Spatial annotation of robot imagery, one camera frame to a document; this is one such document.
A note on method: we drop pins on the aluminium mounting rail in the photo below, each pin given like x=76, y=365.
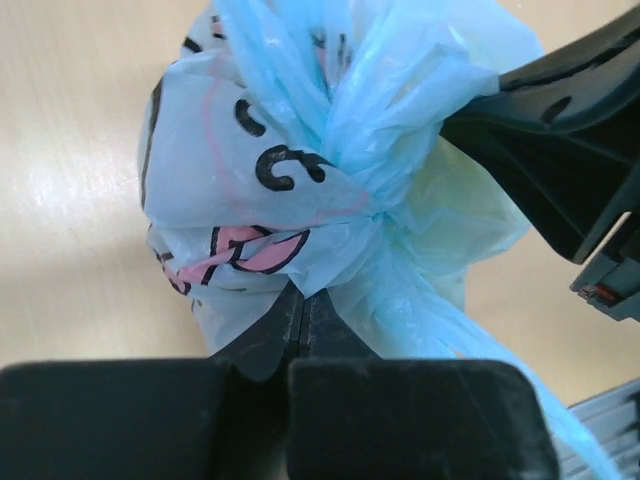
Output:
x=613, y=418

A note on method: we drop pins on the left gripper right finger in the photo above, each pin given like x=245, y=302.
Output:
x=353, y=415

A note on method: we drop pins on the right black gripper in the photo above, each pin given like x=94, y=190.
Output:
x=561, y=137

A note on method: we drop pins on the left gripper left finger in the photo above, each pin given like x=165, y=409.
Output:
x=221, y=417

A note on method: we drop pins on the blue plastic bag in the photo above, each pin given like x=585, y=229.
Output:
x=298, y=143

